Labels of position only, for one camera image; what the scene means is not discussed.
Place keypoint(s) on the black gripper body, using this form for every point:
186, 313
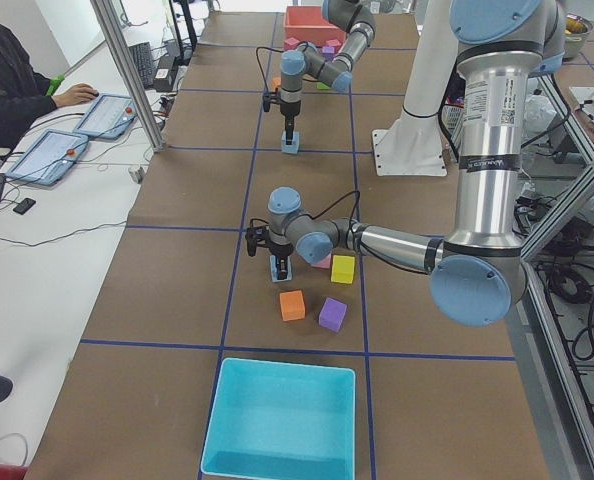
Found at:
289, 110
279, 248

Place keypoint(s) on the light blue block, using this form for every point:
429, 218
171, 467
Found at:
290, 146
280, 269

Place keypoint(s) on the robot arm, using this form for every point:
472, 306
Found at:
476, 273
358, 23

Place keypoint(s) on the person's hand on mouse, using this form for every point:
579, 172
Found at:
77, 94

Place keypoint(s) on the light pink foam block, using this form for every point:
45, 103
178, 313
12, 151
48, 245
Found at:
324, 263

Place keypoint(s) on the orange foam block left side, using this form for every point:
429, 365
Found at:
292, 305

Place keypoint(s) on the yellow foam block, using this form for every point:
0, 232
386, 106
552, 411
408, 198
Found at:
343, 269

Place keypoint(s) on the purple foam block right side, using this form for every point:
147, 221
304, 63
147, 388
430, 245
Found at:
328, 50

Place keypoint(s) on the purple foam block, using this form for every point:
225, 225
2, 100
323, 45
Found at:
328, 50
332, 314

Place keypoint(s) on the purple foam block left side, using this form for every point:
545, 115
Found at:
332, 314

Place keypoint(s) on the pink plastic tray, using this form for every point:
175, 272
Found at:
307, 25

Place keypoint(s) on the black keyboard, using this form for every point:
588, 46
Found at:
141, 54

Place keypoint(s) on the cyan plastic bin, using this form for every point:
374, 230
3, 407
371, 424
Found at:
276, 420

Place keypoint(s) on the blue teach pendant far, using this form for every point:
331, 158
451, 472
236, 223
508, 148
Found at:
108, 117

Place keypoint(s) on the blue teach pendant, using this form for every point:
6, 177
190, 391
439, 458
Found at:
108, 117
49, 158

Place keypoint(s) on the blue teach pendant near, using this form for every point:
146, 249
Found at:
49, 158

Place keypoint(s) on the seated person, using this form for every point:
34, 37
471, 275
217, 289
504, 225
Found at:
23, 91

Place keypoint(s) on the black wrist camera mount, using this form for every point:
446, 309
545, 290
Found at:
256, 237

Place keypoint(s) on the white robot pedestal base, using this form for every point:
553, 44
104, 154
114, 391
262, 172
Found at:
412, 146

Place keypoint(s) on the aluminium frame post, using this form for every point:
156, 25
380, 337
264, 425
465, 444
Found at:
110, 26

